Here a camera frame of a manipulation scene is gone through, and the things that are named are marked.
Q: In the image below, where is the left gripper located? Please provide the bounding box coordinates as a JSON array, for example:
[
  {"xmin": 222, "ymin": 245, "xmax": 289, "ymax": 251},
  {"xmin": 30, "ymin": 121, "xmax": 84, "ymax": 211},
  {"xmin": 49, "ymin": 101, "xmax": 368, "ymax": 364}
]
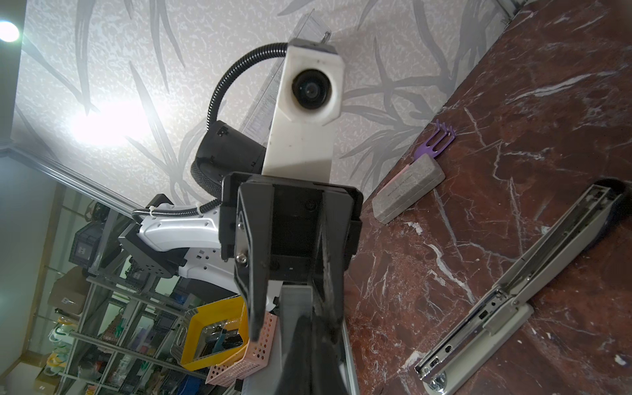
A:
[{"xmin": 219, "ymin": 173, "xmax": 364, "ymax": 342}]

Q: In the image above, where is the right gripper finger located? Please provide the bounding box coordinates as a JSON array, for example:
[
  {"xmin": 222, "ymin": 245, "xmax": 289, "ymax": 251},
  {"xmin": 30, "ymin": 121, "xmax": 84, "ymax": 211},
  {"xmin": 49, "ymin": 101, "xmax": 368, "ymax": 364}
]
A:
[{"xmin": 278, "ymin": 286, "xmax": 314, "ymax": 394}]

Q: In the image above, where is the white black stapler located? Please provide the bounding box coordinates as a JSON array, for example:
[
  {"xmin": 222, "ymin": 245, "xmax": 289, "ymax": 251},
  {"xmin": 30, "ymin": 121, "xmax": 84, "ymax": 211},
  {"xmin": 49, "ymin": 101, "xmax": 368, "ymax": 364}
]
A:
[{"xmin": 414, "ymin": 178, "xmax": 630, "ymax": 394}]

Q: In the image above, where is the pink perforated basket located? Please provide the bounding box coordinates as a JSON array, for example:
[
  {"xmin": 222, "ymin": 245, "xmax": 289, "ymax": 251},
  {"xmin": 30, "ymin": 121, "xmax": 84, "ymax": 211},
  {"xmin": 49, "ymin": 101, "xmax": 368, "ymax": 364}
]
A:
[{"xmin": 205, "ymin": 313, "xmax": 278, "ymax": 388}]

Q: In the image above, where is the yellow plastic bin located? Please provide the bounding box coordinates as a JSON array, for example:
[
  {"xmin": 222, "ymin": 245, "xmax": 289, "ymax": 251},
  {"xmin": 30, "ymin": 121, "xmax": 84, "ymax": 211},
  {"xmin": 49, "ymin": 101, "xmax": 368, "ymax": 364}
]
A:
[{"xmin": 171, "ymin": 296, "xmax": 248, "ymax": 371}]

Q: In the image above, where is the grey pad under tool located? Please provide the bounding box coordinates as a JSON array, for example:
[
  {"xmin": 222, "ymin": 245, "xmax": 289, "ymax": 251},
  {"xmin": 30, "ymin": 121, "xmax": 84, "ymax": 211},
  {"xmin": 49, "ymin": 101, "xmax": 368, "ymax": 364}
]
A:
[{"xmin": 372, "ymin": 154, "xmax": 445, "ymax": 224}]

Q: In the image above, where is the purple plastic tool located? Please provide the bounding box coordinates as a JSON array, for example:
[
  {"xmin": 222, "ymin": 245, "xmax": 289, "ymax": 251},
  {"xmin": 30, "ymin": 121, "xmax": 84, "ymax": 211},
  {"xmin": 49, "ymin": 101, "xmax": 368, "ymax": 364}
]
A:
[{"xmin": 413, "ymin": 120, "xmax": 456, "ymax": 161}]

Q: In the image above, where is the metal storage shelf rack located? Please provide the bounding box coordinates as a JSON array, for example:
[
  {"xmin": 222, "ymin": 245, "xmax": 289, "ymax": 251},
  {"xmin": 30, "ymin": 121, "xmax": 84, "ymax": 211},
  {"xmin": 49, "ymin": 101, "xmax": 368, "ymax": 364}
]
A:
[{"xmin": 29, "ymin": 201, "xmax": 208, "ymax": 395}]

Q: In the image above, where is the aluminium front rail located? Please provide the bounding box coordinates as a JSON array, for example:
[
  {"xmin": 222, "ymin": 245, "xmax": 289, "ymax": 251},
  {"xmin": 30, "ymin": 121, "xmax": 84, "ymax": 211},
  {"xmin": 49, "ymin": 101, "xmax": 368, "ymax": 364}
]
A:
[{"xmin": 342, "ymin": 321, "xmax": 360, "ymax": 395}]

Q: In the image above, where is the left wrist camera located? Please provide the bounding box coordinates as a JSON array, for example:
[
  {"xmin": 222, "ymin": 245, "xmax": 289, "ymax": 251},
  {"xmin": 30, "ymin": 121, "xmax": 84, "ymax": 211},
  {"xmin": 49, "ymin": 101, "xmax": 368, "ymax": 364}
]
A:
[{"xmin": 262, "ymin": 39, "xmax": 345, "ymax": 183}]

